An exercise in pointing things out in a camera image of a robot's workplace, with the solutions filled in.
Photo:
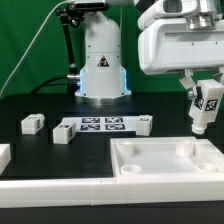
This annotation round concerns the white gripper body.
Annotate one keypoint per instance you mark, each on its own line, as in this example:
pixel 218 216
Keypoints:
pixel 168 45

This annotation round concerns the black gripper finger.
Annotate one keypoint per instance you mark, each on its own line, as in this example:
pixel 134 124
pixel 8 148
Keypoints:
pixel 219 76
pixel 186 80

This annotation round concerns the white square tabletop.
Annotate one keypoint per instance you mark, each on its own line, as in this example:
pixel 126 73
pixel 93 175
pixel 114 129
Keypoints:
pixel 164 155

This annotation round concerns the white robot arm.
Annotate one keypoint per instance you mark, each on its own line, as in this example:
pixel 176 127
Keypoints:
pixel 102 77

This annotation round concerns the fiducial marker sheet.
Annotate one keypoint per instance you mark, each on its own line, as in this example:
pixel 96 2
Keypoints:
pixel 103 124

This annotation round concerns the camera on pole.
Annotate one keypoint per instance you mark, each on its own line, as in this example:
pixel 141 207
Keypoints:
pixel 90 4

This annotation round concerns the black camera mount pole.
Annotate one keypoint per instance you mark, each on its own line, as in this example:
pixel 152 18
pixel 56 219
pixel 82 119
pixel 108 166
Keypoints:
pixel 70 17

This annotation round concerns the white L-shaped obstacle wall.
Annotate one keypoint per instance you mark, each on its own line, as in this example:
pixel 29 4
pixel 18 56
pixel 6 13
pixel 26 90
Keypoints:
pixel 114 190

